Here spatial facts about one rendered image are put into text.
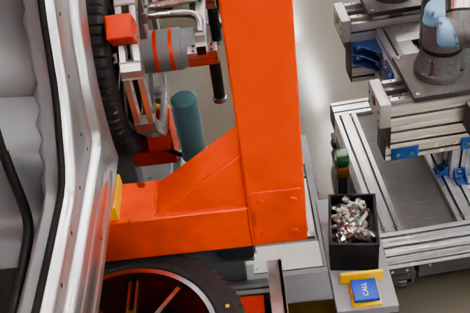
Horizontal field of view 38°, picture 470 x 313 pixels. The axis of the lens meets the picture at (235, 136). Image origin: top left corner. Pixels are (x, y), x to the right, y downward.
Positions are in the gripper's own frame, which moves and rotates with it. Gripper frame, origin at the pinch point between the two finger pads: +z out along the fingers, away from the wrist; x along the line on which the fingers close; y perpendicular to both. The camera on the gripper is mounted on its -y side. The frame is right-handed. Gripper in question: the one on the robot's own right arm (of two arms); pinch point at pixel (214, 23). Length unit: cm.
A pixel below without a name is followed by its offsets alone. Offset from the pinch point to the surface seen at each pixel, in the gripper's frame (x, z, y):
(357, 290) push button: 32, 93, -35
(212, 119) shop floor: -11, -52, -83
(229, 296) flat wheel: -3, 92, -33
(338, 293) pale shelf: 27, 91, -38
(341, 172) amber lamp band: 34, 57, -24
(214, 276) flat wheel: -7, 84, -33
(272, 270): 9, 75, -44
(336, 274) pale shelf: 28, 84, -38
